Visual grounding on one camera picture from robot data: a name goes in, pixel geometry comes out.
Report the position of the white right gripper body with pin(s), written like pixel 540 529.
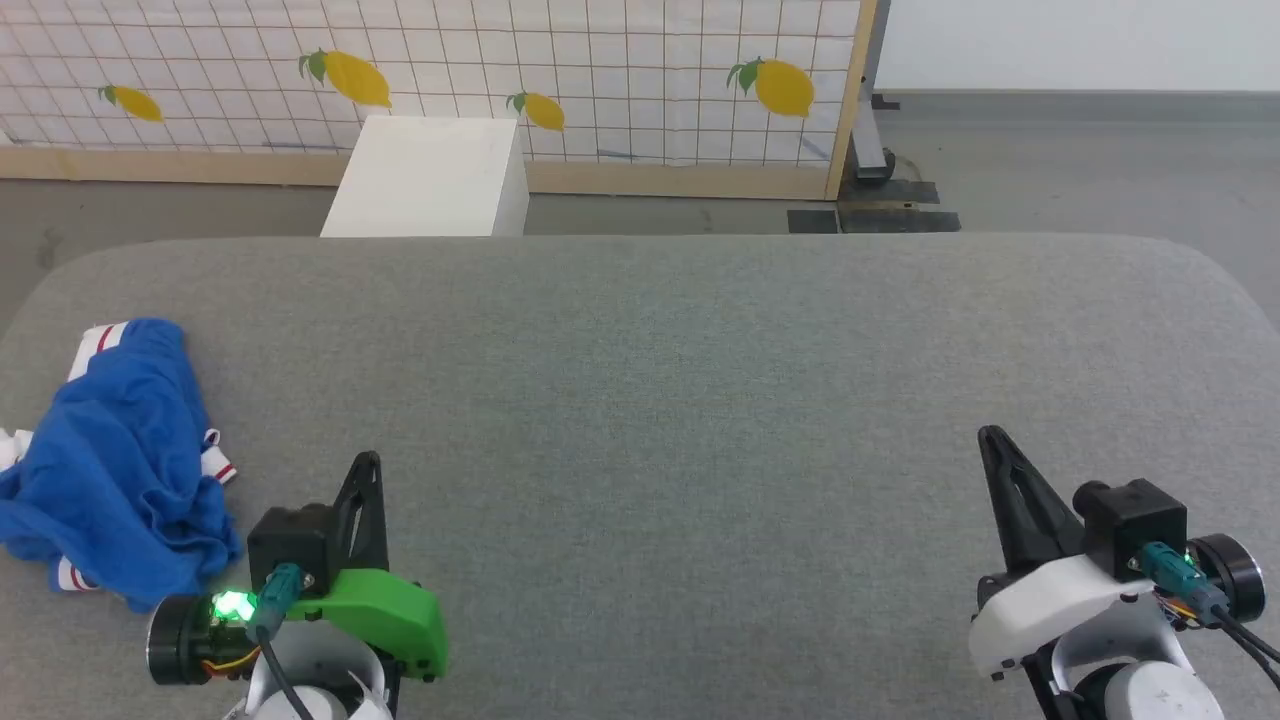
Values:
pixel 1040 610

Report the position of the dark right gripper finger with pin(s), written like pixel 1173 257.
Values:
pixel 1030 520

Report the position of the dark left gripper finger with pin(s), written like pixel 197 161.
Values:
pixel 368 520

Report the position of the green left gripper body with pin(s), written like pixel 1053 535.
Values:
pixel 385 610

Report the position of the blue jersey with white sleeves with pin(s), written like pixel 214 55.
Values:
pixel 120 470

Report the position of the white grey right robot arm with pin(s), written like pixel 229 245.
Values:
pixel 1150 695

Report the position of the grey fabric sofa seat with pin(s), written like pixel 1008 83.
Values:
pixel 650 400

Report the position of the white box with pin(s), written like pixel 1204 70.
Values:
pixel 430 180

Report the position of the lemon print grid partition screen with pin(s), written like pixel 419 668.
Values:
pixel 450 60

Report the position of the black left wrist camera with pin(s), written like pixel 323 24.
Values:
pixel 290 540

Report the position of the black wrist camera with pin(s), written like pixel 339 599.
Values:
pixel 290 540
pixel 1140 520

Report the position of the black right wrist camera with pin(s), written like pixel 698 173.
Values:
pixel 1140 520

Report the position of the black floor base plate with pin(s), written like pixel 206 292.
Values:
pixel 890 215

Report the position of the grey metal stand post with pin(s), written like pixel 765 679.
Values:
pixel 872 120

